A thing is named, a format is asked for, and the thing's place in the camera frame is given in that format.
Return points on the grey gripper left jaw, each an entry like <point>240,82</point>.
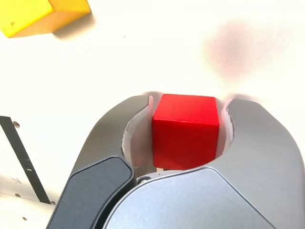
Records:
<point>100,190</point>

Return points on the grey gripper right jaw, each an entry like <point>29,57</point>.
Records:
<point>262,167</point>

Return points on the red cube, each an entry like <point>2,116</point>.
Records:
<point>186,138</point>

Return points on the yellow cube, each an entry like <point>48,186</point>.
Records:
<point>31,16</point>

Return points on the black tape strip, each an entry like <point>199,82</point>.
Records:
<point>23,157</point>

